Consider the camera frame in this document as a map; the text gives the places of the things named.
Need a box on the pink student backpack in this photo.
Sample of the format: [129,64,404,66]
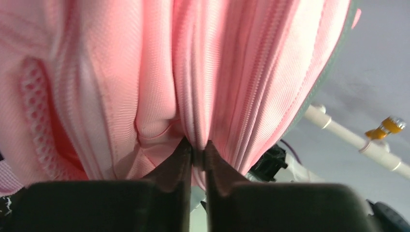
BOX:
[0,0,361,196]

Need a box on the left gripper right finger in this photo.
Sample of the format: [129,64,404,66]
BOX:
[204,141,378,232]

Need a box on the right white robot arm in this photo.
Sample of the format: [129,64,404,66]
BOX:
[245,145,325,183]

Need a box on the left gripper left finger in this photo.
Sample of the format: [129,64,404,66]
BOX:
[9,139,191,232]

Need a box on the white PVC pipe frame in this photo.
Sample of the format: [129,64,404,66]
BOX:
[304,105,410,179]

